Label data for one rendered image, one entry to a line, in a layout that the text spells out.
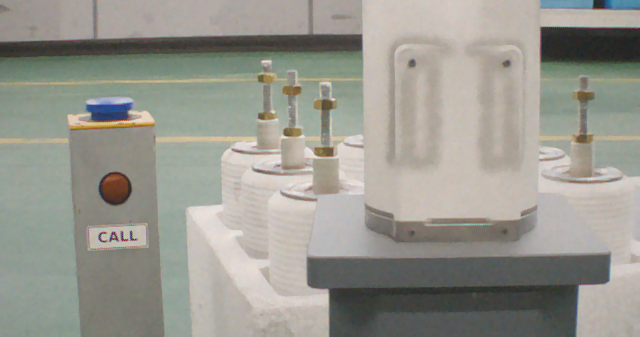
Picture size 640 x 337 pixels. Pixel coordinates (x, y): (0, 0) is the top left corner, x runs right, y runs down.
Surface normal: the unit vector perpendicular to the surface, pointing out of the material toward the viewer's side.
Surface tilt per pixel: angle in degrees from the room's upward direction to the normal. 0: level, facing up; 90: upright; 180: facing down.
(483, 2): 90
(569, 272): 90
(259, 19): 90
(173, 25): 90
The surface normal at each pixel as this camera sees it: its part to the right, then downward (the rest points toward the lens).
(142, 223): 0.24, 0.15
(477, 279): -0.04, 0.16
